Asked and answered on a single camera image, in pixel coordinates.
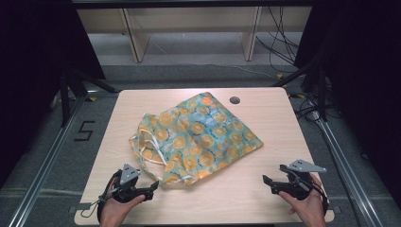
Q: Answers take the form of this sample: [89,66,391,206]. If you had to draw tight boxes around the green cord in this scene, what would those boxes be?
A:
[79,188,112,218]

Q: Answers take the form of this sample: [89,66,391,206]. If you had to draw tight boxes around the black hanging cables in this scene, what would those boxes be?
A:
[255,5,300,65]

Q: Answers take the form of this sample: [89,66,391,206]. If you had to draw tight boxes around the black curtain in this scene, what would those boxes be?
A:
[0,0,107,188]
[293,0,401,201]

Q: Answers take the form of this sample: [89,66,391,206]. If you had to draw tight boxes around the white floor cable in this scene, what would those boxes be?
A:
[185,61,280,80]

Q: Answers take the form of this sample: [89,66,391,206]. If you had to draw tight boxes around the citrus print fabric bag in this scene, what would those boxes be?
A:
[128,91,265,186]

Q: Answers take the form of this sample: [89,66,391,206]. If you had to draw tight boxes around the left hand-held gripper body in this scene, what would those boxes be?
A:
[108,163,149,203]

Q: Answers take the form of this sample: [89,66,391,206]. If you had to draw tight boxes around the aluminium floor rail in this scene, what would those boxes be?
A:
[314,118,385,227]
[7,94,88,227]

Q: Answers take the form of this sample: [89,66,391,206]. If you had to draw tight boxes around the person's left hand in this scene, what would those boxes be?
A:
[98,177,147,227]

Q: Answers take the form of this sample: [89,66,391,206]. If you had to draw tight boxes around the white shelf unit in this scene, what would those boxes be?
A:
[76,5,314,63]

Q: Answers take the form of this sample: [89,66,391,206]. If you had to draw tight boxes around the black floor cables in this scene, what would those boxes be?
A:
[288,89,337,122]

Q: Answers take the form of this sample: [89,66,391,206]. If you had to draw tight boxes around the person's right hand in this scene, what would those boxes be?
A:
[278,174,327,227]

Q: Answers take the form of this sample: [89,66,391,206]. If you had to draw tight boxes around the black metal stand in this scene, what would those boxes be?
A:
[58,66,118,128]
[271,58,329,123]

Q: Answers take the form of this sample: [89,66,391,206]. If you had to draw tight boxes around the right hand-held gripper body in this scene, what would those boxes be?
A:
[278,159,327,201]

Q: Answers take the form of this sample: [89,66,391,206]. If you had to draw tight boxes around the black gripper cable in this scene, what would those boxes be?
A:
[314,181,330,217]

